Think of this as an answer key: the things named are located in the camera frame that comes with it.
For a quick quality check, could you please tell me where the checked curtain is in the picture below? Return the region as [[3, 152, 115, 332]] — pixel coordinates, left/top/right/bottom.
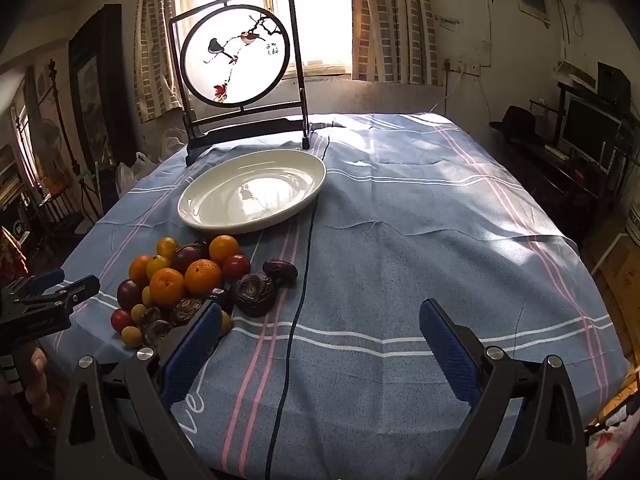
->
[[134, 0, 183, 123], [350, 0, 443, 86]]

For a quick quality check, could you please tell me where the floral cloth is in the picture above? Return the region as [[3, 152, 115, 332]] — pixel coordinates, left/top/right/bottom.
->
[[585, 400, 636, 480]]

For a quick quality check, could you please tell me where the dark framed wall picture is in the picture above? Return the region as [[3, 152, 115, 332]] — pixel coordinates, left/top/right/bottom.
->
[[67, 4, 136, 171]]

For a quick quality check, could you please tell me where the black cable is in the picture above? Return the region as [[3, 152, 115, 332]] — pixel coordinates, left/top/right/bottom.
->
[[264, 132, 330, 480]]

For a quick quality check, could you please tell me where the person's left hand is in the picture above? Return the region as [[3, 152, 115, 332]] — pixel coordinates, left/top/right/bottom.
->
[[0, 347, 54, 419]]

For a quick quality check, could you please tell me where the cardboard box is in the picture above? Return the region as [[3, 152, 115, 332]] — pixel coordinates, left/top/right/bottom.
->
[[590, 232, 640, 311]]

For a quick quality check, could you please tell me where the dark red plum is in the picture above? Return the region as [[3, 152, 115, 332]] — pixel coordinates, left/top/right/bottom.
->
[[171, 243, 208, 273], [117, 279, 147, 309]]

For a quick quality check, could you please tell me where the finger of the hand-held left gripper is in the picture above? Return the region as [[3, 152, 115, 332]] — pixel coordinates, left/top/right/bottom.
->
[[12, 275, 101, 311], [0, 267, 66, 302]]

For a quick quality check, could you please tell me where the red patterned cloth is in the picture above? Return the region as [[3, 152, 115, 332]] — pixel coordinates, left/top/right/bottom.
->
[[0, 227, 28, 276]]

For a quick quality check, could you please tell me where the blue plaid tablecloth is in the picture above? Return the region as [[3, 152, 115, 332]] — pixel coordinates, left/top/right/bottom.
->
[[37, 112, 631, 480]]

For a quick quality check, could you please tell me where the red cherry tomato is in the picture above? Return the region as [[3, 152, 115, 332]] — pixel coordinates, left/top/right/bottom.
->
[[110, 308, 136, 333], [222, 254, 252, 281]]

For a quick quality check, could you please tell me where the black speaker box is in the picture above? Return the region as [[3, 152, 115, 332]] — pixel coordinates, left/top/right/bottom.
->
[[597, 61, 632, 111]]

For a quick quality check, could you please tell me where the bookshelf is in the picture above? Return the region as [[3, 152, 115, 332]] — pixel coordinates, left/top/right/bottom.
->
[[0, 145, 31, 206]]

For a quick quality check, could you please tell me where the smooth orange tomato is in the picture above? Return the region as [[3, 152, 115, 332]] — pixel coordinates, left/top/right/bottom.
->
[[208, 235, 241, 266], [128, 255, 152, 283]]

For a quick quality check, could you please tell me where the white plastic bag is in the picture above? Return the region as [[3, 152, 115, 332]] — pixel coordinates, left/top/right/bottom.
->
[[116, 151, 161, 196]]

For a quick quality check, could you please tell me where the computer monitor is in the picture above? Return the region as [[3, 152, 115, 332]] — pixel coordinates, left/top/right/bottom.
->
[[557, 95, 623, 168]]

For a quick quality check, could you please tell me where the framed bird painting screen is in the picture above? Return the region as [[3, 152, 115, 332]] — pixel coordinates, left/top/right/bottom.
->
[[168, 0, 312, 168]]

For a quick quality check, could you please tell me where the glossy dark brown date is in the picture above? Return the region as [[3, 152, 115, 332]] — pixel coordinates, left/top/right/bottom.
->
[[262, 258, 299, 287]]

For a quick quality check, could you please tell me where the small dark plum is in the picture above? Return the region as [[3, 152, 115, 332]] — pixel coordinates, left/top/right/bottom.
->
[[207, 287, 235, 313]]

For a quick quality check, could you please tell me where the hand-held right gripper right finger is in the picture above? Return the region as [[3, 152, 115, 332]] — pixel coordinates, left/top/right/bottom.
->
[[419, 298, 588, 480]]

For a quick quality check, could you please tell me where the black hat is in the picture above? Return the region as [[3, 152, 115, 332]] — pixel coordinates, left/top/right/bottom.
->
[[489, 105, 543, 143]]

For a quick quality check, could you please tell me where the window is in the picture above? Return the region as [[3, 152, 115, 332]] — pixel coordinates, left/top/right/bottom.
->
[[177, 0, 361, 81]]

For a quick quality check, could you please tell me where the dark wooden cabinet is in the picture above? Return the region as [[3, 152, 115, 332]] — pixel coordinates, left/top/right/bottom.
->
[[505, 135, 621, 246]]

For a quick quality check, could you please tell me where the white oval plate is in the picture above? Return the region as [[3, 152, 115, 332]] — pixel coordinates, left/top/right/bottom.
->
[[177, 149, 327, 235]]

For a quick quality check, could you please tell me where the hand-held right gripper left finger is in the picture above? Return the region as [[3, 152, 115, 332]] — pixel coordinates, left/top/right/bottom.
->
[[55, 300, 224, 480]]

